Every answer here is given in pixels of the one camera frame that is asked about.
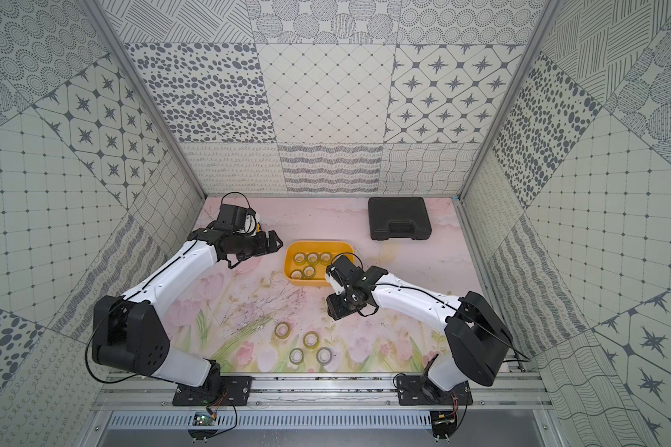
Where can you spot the right circuit board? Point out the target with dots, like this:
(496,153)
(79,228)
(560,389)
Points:
(443,425)

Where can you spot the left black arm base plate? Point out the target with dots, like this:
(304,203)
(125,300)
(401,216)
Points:
(231,389)

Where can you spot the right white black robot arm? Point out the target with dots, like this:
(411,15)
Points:
(477,339)

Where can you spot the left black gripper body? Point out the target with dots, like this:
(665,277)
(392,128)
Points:
(263,243)

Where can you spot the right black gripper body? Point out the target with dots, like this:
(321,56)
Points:
(349,291)

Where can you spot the yellow plastic storage box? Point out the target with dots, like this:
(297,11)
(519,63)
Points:
(314,246)

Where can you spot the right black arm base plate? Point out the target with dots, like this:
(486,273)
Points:
(416,390)

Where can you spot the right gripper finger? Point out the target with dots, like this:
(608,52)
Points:
(339,307)
(337,278)

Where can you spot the aluminium mounting rail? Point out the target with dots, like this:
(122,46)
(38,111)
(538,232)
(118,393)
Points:
(511,390)

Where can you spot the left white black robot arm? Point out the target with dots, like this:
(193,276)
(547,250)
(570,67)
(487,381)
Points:
(128,330)

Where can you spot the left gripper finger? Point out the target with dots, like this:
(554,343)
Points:
(274,242)
(248,253)

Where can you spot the white slotted cable duct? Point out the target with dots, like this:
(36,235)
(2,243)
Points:
(396,419)

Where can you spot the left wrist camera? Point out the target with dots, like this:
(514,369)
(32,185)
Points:
(233,218)

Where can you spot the black plastic tool case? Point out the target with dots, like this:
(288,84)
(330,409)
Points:
(398,217)

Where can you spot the left green circuit board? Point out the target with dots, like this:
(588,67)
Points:
(202,427)

